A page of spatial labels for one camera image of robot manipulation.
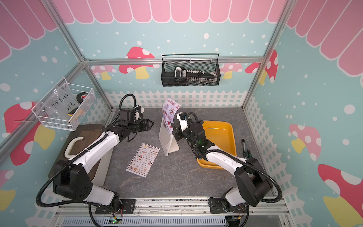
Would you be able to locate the white acrylic menu holder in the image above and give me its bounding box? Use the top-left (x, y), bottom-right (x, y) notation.
top-left (159, 119), bottom-right (180, 156)

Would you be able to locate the red special menu sheet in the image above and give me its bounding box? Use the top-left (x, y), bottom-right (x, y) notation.
top-left (162, 98), bottom-right (181, 134)

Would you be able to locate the yellow-header old menu sheet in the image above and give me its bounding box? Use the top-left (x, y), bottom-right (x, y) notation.
top-left (126, 143), bottom-right (160, 178)

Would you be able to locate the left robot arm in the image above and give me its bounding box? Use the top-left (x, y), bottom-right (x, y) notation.
top-left (53, 110), bottom-right (154, 210)

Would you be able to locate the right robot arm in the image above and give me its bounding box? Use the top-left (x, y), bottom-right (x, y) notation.
top-left (171, 121), bottom-right (273, 207)

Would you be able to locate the yellow plastic tray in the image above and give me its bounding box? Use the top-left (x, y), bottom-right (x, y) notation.
top-left (203, 121), bottom-right (237, 156)

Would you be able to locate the black tape roll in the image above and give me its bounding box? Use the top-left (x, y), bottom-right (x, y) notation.
top-left (76, 92), bottom-right (88, 104)

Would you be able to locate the small green clamp tool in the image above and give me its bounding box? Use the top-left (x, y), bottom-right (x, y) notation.
top-left (241, 139), bottom-right (252, 159)

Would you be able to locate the yellow black utility knife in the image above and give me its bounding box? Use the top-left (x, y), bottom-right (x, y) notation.
top-left (68, 107), bottom-right (78, 116)

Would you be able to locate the socket set in basket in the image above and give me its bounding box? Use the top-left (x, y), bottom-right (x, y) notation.
top-left (174, 67), bottom-right (219, 86)

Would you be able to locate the labelled plastic bag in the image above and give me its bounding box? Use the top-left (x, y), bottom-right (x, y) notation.
top-left (45, 85), bottom-right (80, 120)

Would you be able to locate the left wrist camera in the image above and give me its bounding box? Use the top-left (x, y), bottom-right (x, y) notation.
top-left (133, 105), bottom-right (144, 122)

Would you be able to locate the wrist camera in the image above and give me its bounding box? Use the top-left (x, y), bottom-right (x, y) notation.
top-left (133, 105), bottom-right (144, 122)
top-left (176, 112), bottom-right (188, 131)

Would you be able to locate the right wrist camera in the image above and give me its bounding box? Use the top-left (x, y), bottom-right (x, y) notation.
top-left (176, 112), bottom-right (188, 131)

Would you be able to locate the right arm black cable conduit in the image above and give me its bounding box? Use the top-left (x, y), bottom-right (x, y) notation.
top-left (185, 112), bottom-right (283, 203)

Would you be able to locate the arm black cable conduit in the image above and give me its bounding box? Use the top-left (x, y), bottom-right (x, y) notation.
top-left (185, 112), bottom-right (283, 203)
top-left (35, 93), bottom-right (137, 227)

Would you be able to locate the brown toolbox with white handle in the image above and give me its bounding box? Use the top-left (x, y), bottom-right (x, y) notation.
top-left (54, 124), bottom-right (113, 187)

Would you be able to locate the black wire mesh basket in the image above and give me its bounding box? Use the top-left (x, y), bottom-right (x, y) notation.
top-left (161, 54), bottom-right (221, 87)

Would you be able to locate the clear wall-mounted bin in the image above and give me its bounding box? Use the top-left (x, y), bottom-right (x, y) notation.
top-left (32, 78), bottom-right (96, 131)

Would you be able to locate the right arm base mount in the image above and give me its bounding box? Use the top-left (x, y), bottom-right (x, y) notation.
top-left (208, 197), bottom-right (249, 215)

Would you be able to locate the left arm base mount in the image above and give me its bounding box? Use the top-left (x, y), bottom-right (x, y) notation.
top-left (95, 199), bottom-right (136, 215)

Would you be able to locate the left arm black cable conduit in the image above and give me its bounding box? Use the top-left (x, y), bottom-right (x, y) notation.
top-left (35, 93), bottom-right (137, 227)

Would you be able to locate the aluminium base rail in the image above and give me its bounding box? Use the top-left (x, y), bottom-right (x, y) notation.
top-left (51, 197), bottom-right (292, 226)

